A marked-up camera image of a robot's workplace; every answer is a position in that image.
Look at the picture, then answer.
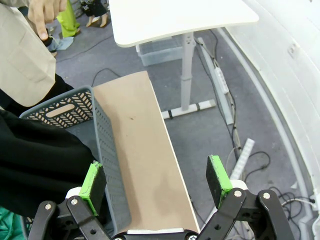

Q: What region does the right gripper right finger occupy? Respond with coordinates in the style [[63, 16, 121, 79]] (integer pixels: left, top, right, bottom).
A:
[[197, 154, 296, 240]]

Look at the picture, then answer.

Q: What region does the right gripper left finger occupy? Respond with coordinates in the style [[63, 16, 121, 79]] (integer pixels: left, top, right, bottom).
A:
[[26, 161, 114, 240]]

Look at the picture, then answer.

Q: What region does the black garment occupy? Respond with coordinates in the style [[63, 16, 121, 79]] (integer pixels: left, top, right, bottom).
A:
[[0, 108, 101, 220]]

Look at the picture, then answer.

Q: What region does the green garment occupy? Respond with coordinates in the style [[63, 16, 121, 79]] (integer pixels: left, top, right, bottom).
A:
[[0, 206, 25, 240]]

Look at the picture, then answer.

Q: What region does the person's left hand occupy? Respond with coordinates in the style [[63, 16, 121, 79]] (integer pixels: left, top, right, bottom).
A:
[[27, 0, 68, 41]]

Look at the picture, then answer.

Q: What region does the white perforated strip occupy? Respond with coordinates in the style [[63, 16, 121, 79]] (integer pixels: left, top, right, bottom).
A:
[[229, 138, 256, 181]]

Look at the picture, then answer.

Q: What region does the grey woven plastic basket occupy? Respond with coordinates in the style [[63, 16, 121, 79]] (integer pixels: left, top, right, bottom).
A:
[[19, 84, 133, 233]]

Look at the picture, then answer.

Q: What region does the white power strip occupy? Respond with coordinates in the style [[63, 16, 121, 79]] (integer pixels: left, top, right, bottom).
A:
[[213, 67, 230, 95]]

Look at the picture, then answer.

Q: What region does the grey table leg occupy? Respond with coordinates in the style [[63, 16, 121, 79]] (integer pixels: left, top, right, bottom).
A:
[[161, 31, 217, 120]]

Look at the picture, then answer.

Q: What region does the clear plastic storage box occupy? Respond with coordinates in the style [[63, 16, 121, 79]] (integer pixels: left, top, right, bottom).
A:
[[136, 37, 185, 67]]

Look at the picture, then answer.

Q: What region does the person in beige coat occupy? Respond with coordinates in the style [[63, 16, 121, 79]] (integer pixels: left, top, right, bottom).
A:
[[0, 0, 75, 116]]

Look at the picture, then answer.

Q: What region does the denim cloth on floor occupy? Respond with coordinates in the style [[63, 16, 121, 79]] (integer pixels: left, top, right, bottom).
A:
[[48, 36, 75, 53]]

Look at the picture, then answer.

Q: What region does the white side table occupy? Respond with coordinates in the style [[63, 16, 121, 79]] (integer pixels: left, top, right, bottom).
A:
[[108, 0, 260, 48]]

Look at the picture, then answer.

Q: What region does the grey floor cable duct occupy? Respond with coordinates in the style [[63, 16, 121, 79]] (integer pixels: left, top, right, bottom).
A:
[[197, 27, 237, 126]]

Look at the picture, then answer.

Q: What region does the black floor cable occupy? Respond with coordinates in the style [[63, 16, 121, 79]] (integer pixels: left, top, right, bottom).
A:
[[91, 68, 123, 88]]

